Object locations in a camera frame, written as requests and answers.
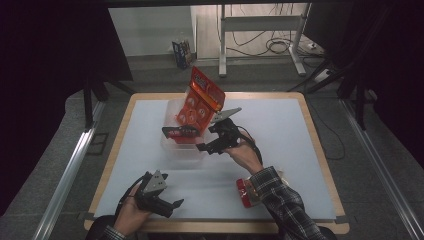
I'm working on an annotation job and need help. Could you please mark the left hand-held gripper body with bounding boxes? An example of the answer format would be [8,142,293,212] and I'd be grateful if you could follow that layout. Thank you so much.
[134,170,175,218]

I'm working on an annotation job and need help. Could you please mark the thin black floor cable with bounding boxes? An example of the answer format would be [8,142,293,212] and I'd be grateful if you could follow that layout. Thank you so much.
[306,99,347,161]

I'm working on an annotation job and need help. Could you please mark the small red and gold packet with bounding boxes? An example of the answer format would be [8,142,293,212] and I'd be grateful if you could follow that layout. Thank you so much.
[235,178,263,209]

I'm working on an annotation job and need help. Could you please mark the white power strip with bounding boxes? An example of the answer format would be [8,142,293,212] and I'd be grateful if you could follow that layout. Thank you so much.
[313,68,334,84]

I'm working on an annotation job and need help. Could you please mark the clear plastic container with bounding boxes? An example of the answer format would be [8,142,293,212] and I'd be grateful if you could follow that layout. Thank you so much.
[160,97,219,162]

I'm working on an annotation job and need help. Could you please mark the white metal stand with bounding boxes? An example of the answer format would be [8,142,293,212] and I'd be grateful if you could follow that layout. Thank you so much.
[218,3,313,78]

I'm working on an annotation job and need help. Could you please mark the right hand-held gripper cable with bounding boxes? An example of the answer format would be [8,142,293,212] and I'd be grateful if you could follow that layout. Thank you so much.
[235,124,264,166]

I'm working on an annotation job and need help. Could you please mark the blue carton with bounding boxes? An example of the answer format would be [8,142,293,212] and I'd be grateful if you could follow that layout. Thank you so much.
[171,39,196,70]

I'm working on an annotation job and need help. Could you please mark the black floor frame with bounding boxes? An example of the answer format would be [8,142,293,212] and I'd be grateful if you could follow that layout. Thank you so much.
[87,132,110,156]

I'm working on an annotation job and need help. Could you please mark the black tripod legs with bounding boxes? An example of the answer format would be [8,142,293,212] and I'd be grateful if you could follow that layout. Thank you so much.
[288,56,354,94]

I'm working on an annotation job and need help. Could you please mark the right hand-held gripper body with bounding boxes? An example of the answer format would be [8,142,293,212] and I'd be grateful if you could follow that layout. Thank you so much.
[208,106,243,152]

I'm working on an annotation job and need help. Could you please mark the large red snack packet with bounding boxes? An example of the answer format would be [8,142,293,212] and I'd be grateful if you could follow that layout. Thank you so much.
[174,65,227,135]

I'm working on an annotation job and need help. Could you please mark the person's right hand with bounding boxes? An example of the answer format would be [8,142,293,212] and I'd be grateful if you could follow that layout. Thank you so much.
[223,131,264,175]

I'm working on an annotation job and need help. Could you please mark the dark curtain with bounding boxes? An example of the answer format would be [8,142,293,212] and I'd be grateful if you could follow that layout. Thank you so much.
[306,0,424,171]
[0,0,134,216]

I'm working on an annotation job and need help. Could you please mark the bundle of black floor cables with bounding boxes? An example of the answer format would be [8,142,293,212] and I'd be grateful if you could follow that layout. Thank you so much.
[226,3,321,58]

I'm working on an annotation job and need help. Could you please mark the black metal stand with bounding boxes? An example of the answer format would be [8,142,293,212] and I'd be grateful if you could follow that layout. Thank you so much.
[81,78,134,131]
[336,76,378,131]

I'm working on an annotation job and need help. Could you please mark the aluminium rail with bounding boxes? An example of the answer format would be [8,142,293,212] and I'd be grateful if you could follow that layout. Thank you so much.
[338,98,424,240]
[31,99,108,240]

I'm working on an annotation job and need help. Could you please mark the person's left hand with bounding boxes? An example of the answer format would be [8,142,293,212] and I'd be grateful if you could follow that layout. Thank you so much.
[114,184,153,236]

